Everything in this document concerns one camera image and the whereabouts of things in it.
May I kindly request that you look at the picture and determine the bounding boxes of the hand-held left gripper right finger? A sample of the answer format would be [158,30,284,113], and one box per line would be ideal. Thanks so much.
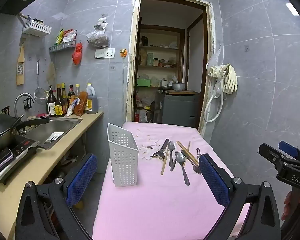
[198,153,282,240]

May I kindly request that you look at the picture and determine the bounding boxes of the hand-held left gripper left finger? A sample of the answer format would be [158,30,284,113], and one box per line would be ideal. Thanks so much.
[15,153,98,240]

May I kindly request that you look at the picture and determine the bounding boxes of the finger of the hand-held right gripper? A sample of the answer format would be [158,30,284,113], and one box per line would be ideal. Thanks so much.
[258,143,299,175]
[278,141,300,167]

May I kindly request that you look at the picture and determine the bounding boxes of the steel fork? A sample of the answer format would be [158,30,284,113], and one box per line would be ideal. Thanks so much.
[181,150,202,174]

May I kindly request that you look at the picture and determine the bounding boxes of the white perforated utensil holder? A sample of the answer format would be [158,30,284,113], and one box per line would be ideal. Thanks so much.
[107,123,140,187]

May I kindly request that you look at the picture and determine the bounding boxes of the black-handled peeler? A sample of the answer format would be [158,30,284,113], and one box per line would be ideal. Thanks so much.
[151,138,170,159]

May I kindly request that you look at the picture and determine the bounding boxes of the person's right hand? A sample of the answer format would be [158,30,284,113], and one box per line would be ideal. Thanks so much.
[281,191,300,221]

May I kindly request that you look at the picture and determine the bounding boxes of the white sink rack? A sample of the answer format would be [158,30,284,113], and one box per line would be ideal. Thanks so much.
[47,132,65,142]

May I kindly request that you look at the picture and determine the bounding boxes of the steel sink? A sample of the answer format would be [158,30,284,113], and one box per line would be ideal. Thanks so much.
[25,117,83,150]

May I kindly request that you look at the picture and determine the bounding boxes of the pink floral tablecloth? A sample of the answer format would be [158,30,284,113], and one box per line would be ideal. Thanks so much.
[92,121,253,240]

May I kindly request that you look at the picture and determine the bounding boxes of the beige kitchen counter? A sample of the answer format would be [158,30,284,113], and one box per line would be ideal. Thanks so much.
[0,110,104,240]

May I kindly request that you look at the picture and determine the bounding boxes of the white seasoning packet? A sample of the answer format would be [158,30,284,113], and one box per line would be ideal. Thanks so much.
[67,98,80,117]

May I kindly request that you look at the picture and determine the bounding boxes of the black induction cooker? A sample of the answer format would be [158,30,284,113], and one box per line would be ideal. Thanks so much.
[0,134,40,183]

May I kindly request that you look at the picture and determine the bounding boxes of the yellow label sauce bottle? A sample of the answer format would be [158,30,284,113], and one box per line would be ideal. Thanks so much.
[54,84,67,117]

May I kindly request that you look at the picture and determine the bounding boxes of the black wok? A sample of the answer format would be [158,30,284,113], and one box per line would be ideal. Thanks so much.
[0,116,50,155]

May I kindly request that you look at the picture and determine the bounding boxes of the orange spice packet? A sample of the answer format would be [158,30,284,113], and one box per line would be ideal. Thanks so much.
[74,91,88,117]

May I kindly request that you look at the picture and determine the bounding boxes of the brown oil jug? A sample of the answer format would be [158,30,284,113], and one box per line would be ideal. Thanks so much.
[84,83,99,115]

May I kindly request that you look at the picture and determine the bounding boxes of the grey cabinet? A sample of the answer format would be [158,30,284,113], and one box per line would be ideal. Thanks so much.
[161,90,202,128]

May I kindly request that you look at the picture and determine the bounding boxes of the red label sauce bottle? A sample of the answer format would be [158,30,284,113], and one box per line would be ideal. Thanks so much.
[68,84,76,105]

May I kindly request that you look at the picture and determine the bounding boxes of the cream rubber gloves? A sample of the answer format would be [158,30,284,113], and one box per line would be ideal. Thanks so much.
[210,64,238,95]

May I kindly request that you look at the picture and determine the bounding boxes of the plastic bag on floor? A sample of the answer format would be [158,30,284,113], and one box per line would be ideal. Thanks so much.
[137,110,149,123]

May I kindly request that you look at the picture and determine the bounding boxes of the dark sauce bottle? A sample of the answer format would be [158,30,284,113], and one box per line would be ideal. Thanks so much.
[61,83,69,108]

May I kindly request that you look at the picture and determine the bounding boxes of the clear hanging plastic bag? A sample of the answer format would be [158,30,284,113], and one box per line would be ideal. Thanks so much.
[206,47,225,98]

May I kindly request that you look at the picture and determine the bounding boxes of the metal mesh strainer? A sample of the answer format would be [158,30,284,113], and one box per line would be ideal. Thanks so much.
[34,60,48,105]

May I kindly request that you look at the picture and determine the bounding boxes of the wooden board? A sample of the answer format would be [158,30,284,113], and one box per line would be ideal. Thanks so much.
[165,89,199,95]

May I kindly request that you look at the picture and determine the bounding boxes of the dark wok lid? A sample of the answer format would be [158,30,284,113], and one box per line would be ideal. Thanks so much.
[0,112,22,140]

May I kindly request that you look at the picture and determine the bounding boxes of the chrome faucet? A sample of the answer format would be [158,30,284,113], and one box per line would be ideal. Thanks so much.
[14,92,36,118]

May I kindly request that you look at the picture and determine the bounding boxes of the beige hanging cloth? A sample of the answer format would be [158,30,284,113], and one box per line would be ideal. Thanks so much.
[47,61,56,84]

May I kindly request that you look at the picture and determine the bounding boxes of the red plastic bag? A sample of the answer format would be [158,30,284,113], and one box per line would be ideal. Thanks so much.
[72,43,83,66]

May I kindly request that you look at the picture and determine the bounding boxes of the wooden grater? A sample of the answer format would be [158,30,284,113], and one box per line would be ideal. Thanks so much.
[16,44,25,86]

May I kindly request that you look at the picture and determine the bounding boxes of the clear bag of dried goods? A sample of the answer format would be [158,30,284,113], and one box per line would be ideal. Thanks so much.
[86,29,110,48]

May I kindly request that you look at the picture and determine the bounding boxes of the red snack packet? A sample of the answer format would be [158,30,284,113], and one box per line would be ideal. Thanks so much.
[62,29,77,43]

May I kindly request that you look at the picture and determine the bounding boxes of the green yellow snack packet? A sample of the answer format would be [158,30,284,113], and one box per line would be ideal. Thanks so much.
[55,29,65,44]

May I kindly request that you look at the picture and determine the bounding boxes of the wooden shelf unit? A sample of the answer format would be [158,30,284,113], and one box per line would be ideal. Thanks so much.
[136,25,185,110]

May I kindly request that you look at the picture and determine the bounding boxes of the small clear plastic bag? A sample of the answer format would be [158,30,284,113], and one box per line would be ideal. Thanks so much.
[94,14,109,29]

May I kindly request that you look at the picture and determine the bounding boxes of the white hose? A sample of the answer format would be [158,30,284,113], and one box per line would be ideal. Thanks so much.
[204,70,228,123]

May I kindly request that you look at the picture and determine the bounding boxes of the thin white cable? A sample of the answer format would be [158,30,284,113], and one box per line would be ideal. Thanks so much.
[122,56,127,100]

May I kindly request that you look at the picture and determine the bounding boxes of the worn door frame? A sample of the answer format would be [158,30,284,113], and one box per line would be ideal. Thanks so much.
[126,0,215,135]

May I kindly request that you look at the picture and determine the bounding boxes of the grey wall shelf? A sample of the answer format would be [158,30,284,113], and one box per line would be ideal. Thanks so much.
[49,40,77,53]

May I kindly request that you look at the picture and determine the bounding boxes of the white wall basket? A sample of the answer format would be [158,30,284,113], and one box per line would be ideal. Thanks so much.
[22,20,52,36]

